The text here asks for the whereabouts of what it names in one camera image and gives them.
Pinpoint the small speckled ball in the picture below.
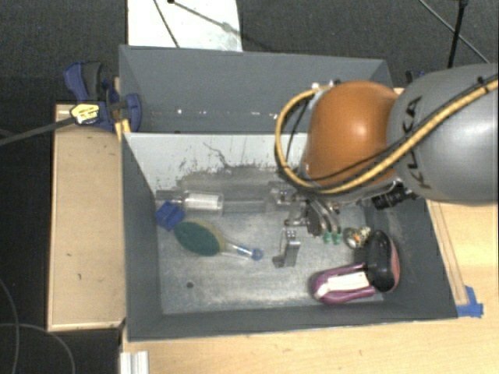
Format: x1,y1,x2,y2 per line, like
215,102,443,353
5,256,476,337
342,226,372,249

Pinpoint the pale wood board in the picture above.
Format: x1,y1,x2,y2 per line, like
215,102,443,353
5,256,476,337
46,101,128,333

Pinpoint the clear glass bottle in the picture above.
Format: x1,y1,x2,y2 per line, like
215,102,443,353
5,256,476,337
171,192,225,215

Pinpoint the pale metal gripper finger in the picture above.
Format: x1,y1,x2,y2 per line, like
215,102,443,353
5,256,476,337
267,185,292,209
271,227,303,269

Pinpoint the green scrub brush clear handle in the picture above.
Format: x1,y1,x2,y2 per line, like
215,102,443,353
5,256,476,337
172,220,264,263

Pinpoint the grey metal bin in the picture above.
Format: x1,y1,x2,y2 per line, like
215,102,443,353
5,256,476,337
118,44,459,342

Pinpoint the black and pink oval object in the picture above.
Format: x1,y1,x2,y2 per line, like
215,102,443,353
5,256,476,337
363,230,401,294

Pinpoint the purple and white oblong object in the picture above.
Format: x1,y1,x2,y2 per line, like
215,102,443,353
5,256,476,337
310,262,385,305

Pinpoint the black cylinder on white bracket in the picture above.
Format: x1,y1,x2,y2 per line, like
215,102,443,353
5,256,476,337
370,183,419,212

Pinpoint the blue plastic block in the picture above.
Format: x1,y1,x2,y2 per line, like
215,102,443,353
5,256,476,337
153,201,186,231

